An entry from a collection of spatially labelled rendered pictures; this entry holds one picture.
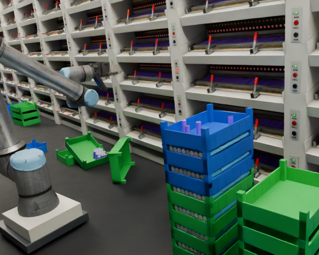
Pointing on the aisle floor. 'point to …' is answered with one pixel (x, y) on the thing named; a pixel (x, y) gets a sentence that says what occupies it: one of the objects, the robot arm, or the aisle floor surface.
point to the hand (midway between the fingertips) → (120, 72)
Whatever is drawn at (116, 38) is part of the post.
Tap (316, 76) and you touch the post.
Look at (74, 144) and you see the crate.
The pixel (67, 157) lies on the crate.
